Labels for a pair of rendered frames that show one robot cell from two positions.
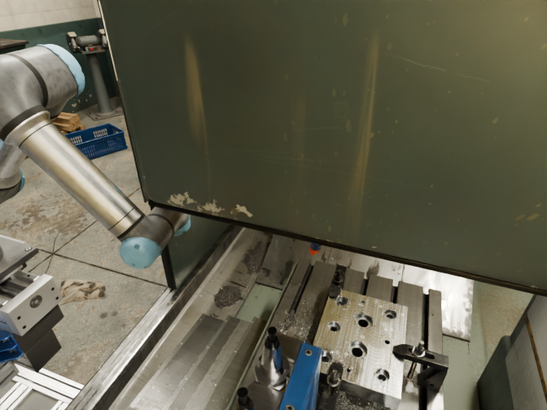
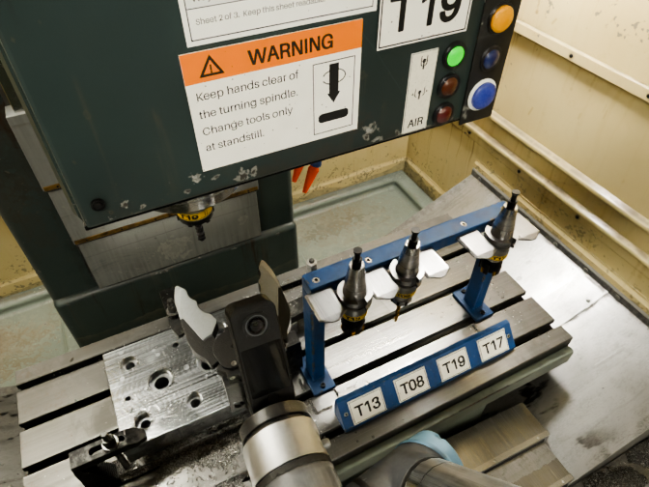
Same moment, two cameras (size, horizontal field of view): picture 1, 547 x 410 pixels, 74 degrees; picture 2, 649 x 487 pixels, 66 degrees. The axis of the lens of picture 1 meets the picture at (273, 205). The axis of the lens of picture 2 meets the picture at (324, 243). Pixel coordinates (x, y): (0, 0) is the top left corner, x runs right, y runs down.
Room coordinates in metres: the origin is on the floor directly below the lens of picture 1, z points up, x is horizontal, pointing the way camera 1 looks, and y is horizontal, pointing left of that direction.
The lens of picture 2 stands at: (0.83, 0.34, 1.91)
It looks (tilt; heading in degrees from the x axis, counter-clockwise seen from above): 45 degrees down; 223
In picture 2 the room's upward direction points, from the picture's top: straight up
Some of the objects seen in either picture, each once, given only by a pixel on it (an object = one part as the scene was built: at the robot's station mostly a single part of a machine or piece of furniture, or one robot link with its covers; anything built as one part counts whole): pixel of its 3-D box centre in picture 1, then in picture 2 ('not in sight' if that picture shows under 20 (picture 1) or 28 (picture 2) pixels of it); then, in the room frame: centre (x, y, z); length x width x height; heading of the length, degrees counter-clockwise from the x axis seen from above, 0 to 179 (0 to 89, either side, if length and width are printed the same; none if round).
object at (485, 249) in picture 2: not in sight; (478, 245); (0.12, 0.10, 1.21); 0.07 x 0.05 x 0.01; 69
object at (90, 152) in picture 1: (94, 142); not in sight; (3.96, 2.10, 0.11); 0.62 x 0.42 x 0.22; 136
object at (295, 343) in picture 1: (282, 346); (326, 306); (0.43, -0.02, 1.21); 0.07 x 0.05 x 0.01; 69
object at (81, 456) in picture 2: (337, 286); (112, 453); (0.82, -0.20, 0.97); 0.13 x 0.03 x 0.15; 159
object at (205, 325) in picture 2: not in sight; (194, 324); (0.68, 0.00, 1.43); 0.09 x 0.03 x 0.06; 91
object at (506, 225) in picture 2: not in sight; (506, 219); (0.07, 0.12, 1.26); 0.04 x 0.04 x 0.07
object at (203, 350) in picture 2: not in sight; (212, 340); (0.68, 0.04, 1.45); 0.09 x 0.05 x 0.02; 91
